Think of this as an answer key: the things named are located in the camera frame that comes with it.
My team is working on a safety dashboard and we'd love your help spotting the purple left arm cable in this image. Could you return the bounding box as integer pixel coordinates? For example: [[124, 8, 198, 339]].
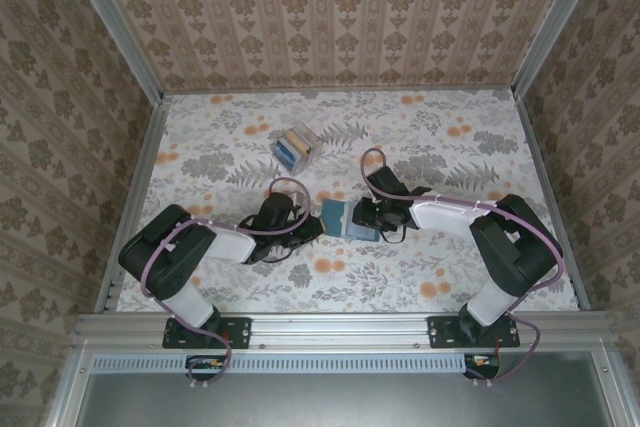
[[141, 176, 314, 391]]

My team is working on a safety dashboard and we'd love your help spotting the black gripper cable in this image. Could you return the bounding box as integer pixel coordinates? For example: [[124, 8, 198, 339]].
[[379, 224, 408, 245], [248, 239, 303, 265]]

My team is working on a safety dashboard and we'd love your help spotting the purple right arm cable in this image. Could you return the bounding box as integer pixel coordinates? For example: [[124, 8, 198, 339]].
[[360, 147, 564, 388]]

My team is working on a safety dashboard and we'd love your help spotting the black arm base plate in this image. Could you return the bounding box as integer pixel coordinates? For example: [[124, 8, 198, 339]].
[[162, 315, 252, 351], [428, 315, 521, 350]]

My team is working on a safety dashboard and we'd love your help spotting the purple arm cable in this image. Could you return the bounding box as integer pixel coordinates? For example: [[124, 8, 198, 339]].
[[141, 176, 314, 391], [360, 147, 564, 388]]

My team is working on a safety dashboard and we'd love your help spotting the aluminium frame leg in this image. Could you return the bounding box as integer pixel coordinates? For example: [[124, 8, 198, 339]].
[[43, 346, 89, 427], [592, 341, 640, 427]]

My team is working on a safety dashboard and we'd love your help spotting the aluminium corner post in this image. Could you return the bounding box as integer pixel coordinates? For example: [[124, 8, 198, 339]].
[[509, 0, 621, 101], [58, 0, 166, 101]]

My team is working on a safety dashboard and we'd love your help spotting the aluminium side rail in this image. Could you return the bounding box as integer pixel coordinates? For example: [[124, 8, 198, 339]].
[[513, 94, 595, 313], [94, 95, 172, 317]]

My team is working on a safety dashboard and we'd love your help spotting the floral tablecloth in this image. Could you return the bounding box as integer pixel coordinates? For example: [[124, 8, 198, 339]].
[[107, 89, 584, 316]]

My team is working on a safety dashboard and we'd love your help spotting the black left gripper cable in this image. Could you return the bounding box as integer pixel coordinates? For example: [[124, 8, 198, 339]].
[[248, 239, 303, 265]]

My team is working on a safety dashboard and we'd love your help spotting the grey metal sheet panel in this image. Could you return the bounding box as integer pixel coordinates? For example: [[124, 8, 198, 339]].
[[74, 351, 614, 427]]

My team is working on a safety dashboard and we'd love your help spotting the aluminium front beam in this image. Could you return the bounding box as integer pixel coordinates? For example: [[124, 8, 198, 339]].
[[73, 310, 615, 351]]

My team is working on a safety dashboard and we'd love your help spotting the small black electronics board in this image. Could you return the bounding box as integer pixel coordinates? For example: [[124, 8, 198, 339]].
[[185, 354, 227, 382], [463, 352, 502, 381]]

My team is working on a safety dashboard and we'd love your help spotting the blue card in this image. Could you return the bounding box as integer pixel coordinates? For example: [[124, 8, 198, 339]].
[[273, 139, 296, 168]]

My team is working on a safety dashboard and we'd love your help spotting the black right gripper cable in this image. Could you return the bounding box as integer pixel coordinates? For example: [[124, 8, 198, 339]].
[[379, 224, 408, 245]]

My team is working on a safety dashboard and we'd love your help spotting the teal card holder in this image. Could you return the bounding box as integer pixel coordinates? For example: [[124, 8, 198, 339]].
[[320, 197, 387, 244]]

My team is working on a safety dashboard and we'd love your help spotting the aluminium rear rail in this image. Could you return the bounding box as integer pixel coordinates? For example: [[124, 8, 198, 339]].
[[162, 87, 517, 97]]

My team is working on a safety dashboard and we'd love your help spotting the slotted grey cable duct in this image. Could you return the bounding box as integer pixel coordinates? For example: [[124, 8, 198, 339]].
[[92, 352, 469, 374]]

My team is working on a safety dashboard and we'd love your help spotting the clear plastic card box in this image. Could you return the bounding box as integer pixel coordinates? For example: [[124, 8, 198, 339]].
[[270, 121, 321, 177]]

